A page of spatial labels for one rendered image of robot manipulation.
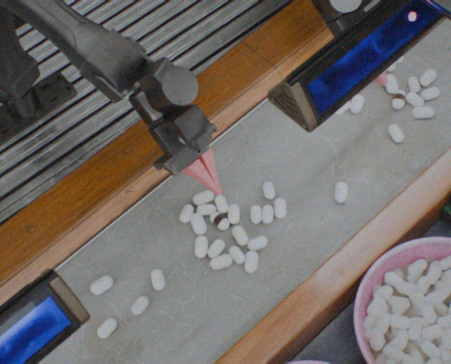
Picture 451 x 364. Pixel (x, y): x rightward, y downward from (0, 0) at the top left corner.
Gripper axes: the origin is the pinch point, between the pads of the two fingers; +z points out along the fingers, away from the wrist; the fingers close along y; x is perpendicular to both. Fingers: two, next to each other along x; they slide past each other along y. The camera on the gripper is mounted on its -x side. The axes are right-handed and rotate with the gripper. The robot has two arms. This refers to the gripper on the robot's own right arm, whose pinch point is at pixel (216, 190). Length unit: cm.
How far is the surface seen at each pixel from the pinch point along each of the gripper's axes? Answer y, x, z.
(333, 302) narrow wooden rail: 1.5, -11.0, 22.3
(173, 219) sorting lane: -6.3, 8.7, 1.3
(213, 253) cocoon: -6.2, 1.0, 7.8
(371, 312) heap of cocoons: 4.7, -13.0, 26.7
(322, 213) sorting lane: 11.7, -1.9, 13.9
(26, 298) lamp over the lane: -32.5, -29.0, -11.5
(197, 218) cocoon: -4.0, 4.7, 2.8
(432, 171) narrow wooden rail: 28.9, -9.0, 18.3
